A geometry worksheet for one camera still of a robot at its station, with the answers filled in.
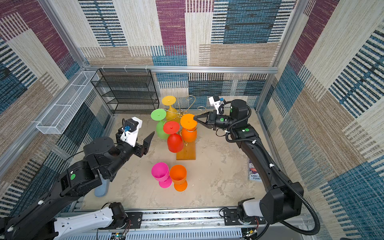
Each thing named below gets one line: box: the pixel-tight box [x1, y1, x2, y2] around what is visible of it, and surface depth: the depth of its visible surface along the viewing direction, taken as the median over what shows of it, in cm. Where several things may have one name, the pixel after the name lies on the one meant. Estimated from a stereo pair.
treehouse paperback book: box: [248, 158, 262, 183], surface depth 88 cm
